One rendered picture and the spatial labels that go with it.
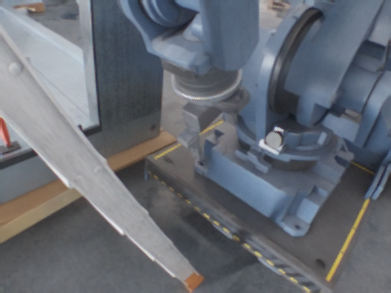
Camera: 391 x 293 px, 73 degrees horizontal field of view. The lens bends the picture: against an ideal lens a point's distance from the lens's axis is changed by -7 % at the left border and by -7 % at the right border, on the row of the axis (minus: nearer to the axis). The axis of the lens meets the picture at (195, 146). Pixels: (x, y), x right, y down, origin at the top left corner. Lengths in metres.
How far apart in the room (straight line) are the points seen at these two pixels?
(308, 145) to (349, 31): 0.44
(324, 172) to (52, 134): 1.04
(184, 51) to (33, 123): 0.25
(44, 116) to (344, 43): 0.65
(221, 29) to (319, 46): 0.40
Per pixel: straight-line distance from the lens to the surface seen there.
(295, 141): 1.01
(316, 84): 0.75
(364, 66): 0.85
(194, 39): 0.50
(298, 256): 1.09
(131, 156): 1.61
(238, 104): 0.53
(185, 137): 0.60
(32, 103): 0.42
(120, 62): 1.39
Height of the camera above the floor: 1.18
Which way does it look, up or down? 36 degrees down
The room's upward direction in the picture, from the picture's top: 8 degrees clockwise
